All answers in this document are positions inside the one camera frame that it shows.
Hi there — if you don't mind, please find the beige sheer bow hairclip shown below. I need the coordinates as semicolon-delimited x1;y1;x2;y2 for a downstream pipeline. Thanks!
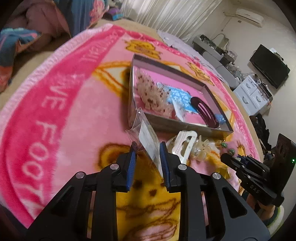
135;69;174;118

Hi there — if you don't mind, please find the grey bed footboard bench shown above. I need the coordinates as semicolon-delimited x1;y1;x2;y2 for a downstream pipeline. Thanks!
193;35;243;90

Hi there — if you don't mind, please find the grey cardboard box tray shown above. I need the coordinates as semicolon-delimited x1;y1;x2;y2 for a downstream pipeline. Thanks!
127;54;233;140

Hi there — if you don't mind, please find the white curtain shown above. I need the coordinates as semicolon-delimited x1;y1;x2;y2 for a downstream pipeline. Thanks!
120;0;221;42

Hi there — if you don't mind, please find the blue hair clip pack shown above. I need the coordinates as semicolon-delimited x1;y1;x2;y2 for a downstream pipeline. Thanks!
215;114;226;125

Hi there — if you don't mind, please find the white air conditioner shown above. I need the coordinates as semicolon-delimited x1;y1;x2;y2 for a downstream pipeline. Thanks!
236;8;264;28

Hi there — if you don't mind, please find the white hairpin card packet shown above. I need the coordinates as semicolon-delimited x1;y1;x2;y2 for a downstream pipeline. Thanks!
172;99;186;122

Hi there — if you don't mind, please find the black television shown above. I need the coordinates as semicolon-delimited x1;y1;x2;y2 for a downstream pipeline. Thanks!
249;45;290;89

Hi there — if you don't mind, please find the floral blue pink quilt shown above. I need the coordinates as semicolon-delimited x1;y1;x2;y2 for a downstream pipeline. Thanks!
1;1;109;91

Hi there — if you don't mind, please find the white drawer cabinet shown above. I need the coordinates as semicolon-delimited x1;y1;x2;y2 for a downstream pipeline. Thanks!
233;73;273;115

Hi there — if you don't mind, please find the purple striped pillow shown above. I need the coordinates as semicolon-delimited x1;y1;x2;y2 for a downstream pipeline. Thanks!
103;8;123;21

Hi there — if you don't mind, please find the clear pearl claw clip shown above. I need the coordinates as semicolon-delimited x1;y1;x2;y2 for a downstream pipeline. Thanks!
190;135;217;162

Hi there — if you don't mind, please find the clear bag earring card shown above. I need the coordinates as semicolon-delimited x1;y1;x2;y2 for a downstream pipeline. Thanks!
126;108;164;178

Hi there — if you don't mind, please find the white claw hair clip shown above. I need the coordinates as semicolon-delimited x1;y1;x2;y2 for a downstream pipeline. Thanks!
166;131;198;164

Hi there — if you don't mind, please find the lilac bed sheet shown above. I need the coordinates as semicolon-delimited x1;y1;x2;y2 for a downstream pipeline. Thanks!
157;30;229;87

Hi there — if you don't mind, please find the person's right hand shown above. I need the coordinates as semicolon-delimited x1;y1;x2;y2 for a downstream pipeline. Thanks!
246;194;275;221

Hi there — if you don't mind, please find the pink teddy bear blanket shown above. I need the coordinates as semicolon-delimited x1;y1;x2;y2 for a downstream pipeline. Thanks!
1;24;259;240

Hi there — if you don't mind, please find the maroon barrette hair clip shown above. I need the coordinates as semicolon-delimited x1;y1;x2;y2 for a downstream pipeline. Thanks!
190;97;219;128

